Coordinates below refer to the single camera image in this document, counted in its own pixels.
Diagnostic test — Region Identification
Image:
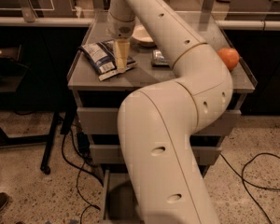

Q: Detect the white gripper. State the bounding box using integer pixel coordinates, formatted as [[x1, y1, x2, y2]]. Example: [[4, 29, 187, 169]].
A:
[[106, 12, 135, 69]]

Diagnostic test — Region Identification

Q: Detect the blue chip bag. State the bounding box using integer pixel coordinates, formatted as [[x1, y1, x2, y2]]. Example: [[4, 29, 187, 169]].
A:
[[79, 39, 138, 82]]

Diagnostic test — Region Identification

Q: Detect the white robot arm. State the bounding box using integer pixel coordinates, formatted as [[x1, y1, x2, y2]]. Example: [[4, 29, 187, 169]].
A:
[[107, 0, 233, 224]]

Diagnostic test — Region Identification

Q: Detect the grey drawer cabinet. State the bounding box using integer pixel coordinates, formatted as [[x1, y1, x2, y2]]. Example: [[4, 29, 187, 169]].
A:
[[66, 10, 258, 179]]

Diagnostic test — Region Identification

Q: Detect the top grey drawer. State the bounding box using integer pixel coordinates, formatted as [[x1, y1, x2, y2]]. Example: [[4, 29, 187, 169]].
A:
[[77, 107, 241, 136]]

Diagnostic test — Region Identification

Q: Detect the grey drawer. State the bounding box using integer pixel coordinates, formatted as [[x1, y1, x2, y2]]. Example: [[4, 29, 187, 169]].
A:
[[90, 145, 222, 165], [77, 107, 241, 136], [101, 170, 217, 224]]

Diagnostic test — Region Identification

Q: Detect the middle grey drawer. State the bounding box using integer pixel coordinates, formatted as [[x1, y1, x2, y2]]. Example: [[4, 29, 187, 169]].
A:
[[90, 145, 222, 165]]

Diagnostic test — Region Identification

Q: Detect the bottom grey drawer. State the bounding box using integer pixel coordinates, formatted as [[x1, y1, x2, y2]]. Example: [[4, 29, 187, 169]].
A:
[[101, 170, 217, 224]]

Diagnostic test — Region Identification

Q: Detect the beige paper bowl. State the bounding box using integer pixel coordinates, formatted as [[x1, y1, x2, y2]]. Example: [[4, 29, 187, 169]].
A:
[[132, 25, 155, 48]]

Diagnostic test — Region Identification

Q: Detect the silver soda can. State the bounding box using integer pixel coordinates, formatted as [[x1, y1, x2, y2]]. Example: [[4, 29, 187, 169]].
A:
[[151, 49, 169, 66]]

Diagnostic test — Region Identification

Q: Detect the black side table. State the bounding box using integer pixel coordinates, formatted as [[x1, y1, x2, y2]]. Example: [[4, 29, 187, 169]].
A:
[[0, 44, 77, 175]]

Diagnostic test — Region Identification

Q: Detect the black power adapter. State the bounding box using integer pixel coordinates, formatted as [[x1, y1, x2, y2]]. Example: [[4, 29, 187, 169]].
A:
[[77, 133, 90, 155]]

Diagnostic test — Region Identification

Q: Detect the orange fruit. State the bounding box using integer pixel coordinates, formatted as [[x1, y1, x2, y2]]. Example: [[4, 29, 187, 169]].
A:
[[217, 48, 240, 71]]

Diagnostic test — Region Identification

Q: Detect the black floor cable left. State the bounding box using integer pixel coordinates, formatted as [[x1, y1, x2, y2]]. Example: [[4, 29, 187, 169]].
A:
[[61, 128, 105, 224]]

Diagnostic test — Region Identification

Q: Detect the black floor cable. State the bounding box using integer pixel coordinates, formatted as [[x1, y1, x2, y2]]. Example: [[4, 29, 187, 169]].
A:
[[61, 128, 105, 224], [219, 152, 280, 224]]

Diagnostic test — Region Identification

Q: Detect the black floor cable right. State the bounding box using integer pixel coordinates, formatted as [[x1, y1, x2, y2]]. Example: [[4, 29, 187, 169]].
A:
[[219, 152, 280, 224]]

